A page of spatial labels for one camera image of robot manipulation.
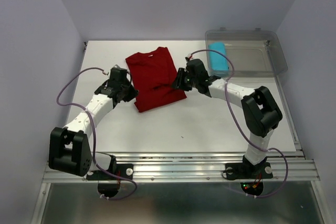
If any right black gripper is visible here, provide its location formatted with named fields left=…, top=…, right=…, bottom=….
left=170, top=67, right=198, bottom=91

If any red t shirt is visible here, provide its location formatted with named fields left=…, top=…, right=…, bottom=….
left=125, top=47, right=187, bottom=113

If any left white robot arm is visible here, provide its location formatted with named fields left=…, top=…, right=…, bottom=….
left=48, top=65, right=139, bottom=179

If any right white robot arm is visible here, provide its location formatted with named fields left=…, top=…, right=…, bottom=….
left=172, top=59, right=283, bottom=180

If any rolled light blue t shirt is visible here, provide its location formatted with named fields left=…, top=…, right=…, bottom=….
left=208, top=42, right=229, bottom=71

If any clear plastic bin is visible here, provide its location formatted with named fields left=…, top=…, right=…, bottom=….
left=205, top=29, right=288, bottom=78

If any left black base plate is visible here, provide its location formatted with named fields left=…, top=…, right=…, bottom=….
left=86, top=163, right=133, bottom=181

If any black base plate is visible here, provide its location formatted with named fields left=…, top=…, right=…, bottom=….
left=86, top=163, right=133, bottom=181
left=222, top=162, right=274, bottom=180

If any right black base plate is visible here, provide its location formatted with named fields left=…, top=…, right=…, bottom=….
left=222, top=162, right=274, bottom=180

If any aluminium mounting rail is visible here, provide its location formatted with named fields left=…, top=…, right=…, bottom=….
left=41, top=152, right=321, bottom=183

